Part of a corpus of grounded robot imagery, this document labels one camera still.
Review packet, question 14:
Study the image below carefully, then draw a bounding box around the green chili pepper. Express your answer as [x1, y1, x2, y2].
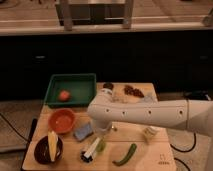
[112, 143, 137, 166]

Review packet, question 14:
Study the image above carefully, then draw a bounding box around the orange bowl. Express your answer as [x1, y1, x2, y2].
[48, 108, 76, 134]

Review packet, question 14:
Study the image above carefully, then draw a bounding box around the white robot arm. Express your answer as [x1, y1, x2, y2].
[87, 88, 213, 171]

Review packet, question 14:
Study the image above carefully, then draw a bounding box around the dark brown bowl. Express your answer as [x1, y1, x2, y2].
[34, 136, 63, 165]

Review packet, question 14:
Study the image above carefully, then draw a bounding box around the wooden chair frame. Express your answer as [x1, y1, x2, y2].
[55, 0, 134, 31]

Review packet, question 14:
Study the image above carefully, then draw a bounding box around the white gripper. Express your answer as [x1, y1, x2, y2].
[80, 137, 101, 163]

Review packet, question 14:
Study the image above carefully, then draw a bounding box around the blue sponge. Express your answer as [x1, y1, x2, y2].
[73, 123, 93, 142]

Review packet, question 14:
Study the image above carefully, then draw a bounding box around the green plastic tray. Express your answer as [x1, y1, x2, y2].
[44, 73, 96, 108]

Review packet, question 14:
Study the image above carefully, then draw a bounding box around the black cable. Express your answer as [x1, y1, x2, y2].
[0, 112, 30, 143]

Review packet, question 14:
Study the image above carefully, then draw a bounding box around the red tomato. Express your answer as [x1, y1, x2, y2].
[58, 90, 71, 102]

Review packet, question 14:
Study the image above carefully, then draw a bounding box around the green plastic cup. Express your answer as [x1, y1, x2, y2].
[96, 140, 106, 152]

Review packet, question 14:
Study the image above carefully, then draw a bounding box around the white paper cup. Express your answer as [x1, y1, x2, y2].
[144, 126, 160, 139]

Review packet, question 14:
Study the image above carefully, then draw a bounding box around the dark round food piece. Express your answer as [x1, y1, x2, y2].
[103, 82, 114, 90]

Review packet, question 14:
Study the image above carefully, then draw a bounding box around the wooden cutting board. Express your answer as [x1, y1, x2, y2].
[21, 82, 177, 171]

